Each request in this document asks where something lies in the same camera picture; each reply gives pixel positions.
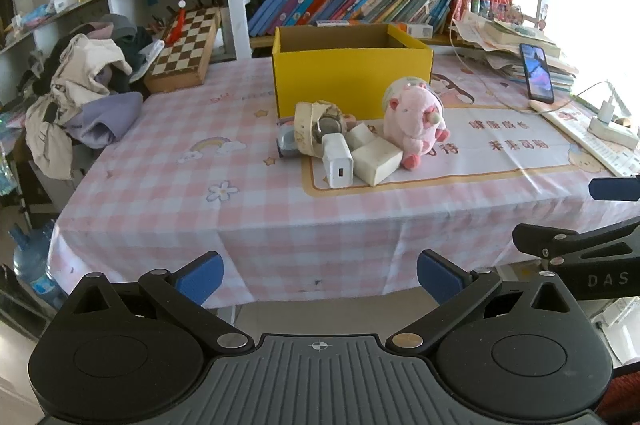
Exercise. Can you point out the black smartphone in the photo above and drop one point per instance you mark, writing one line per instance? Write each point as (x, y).
(537, 72)

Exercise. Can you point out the grey tape roll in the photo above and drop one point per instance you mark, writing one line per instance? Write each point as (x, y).
(286, 146)

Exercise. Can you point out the small white plug adapter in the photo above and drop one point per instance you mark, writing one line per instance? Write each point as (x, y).
(361, 137)

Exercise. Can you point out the row of colourful books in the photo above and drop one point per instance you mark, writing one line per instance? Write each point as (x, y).
(350, 0)

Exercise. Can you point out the pink plush pig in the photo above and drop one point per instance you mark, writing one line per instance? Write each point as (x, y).
(412, 117)

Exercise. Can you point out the cream wrist watch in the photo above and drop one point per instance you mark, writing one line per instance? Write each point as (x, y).
(303, 125)

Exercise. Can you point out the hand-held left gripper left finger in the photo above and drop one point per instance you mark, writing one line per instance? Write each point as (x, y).
(202, 279)

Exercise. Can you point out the blue water bottle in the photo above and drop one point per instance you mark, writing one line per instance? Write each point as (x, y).
(30, 265)

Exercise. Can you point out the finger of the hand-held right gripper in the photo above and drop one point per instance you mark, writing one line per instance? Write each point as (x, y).
(612, 188)
(580, 245)

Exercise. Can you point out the dark clothes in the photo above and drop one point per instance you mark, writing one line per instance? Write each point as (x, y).
(132, 42)

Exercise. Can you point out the large white charger block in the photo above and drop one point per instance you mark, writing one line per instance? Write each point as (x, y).
(377, 162)

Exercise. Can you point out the white power strip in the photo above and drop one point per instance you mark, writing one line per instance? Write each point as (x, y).
(612, 133)

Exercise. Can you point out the white plug charger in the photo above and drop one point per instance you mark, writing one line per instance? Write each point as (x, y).
(607, 111)

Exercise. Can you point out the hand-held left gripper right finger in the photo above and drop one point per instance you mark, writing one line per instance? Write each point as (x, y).
(440, 277)

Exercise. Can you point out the wooden chessboard box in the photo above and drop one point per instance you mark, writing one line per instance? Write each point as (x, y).
(185, 50)

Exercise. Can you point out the purple garment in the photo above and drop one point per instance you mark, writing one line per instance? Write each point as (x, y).
(107, 117)

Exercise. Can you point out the pile of clothes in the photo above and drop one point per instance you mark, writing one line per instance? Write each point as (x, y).
(80, 70)

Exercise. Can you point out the yellow cardboard box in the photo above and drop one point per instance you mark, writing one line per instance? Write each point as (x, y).
(350, 75)

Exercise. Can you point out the red tassel ornament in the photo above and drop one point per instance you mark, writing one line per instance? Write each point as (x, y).
(178, 25)

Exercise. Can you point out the stack of books and papers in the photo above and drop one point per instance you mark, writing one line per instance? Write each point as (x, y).
(505, 34)

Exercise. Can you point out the small white red packet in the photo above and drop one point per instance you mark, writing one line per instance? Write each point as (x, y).
(332, 24)

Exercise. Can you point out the orange and white box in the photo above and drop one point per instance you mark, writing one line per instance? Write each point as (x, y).
(415, 30)

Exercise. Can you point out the white keyboard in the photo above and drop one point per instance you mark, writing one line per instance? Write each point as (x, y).
(580, 136)

